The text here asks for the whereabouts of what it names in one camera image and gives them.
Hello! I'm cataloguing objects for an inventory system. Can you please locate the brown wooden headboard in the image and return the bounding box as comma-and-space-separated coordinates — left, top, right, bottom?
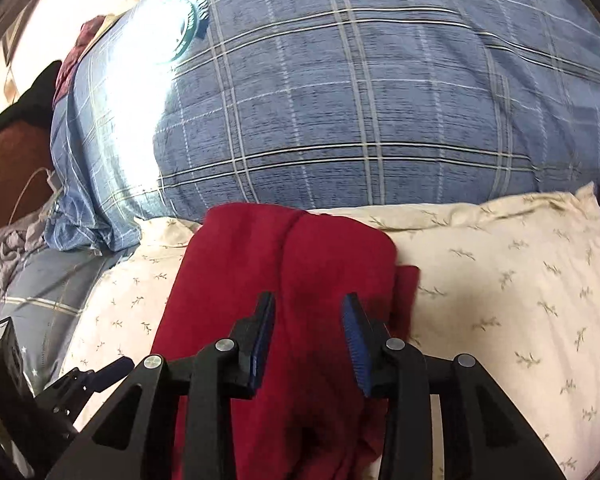
0, 124, 57, 322

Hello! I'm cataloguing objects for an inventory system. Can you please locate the white cable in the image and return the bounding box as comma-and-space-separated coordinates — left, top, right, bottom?
7, 167, 65, 227

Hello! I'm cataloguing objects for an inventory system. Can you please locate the dark red cloth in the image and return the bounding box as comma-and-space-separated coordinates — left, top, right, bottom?
54, 15, 112, 107

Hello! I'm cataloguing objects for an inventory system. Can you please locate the cream floral pillow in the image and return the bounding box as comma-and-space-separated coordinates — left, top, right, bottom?
60, 182, 600, 480

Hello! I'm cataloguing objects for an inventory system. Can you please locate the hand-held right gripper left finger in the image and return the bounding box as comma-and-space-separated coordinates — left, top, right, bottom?
45, 291, 277, 480

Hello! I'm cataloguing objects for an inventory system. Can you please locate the grey crumpled cloth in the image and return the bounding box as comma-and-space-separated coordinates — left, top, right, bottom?
0, 210, 50, 307

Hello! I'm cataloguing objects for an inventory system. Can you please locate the blue plaid quilt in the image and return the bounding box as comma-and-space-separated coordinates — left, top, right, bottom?
45, 0, 600, 257

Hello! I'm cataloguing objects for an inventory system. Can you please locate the black cloth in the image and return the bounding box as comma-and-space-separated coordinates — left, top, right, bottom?
0, 60, 64, 147

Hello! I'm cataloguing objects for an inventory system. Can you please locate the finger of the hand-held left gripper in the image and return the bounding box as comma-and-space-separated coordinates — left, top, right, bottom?
41, 356, 135, 413

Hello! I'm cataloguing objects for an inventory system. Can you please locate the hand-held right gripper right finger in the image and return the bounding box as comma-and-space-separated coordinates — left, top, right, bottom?
341, 293, 567, 480

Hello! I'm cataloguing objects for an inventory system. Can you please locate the red garment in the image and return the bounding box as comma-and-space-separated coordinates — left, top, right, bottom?
150, 202, 421, 480

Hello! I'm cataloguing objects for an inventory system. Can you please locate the grey plaid bed sheet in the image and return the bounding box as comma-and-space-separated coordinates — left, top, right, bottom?
0, 245, 127, 397

